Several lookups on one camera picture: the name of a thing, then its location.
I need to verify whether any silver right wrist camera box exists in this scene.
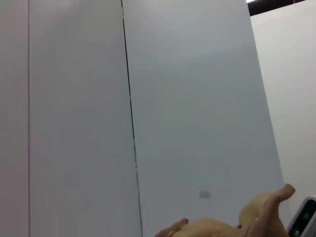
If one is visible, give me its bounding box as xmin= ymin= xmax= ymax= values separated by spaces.
xmin=287 ymin=194 xmax=316 ymax=237

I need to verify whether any khaki canvas food bag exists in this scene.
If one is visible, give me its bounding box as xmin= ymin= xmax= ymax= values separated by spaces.
xmin=154 ymin=183 xmax=296 ymax=237

